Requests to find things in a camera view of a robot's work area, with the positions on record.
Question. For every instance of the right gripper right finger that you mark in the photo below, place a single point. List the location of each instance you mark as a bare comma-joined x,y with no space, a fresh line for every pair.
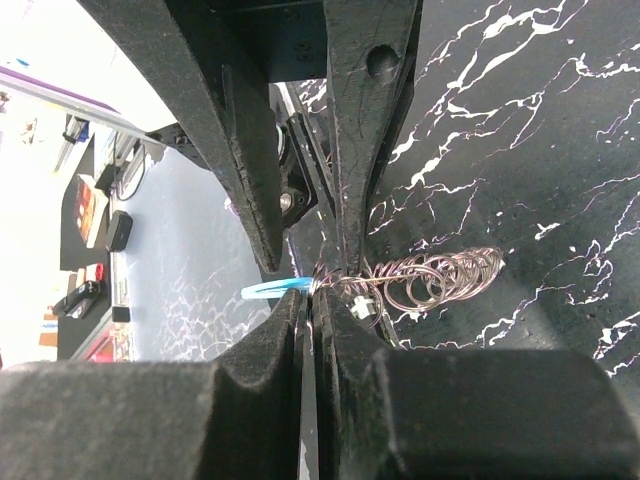
387,413

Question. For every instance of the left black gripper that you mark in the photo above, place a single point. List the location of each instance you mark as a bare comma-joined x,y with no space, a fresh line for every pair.
216,66

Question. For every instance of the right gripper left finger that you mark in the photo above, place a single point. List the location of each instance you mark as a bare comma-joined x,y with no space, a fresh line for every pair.
235,417

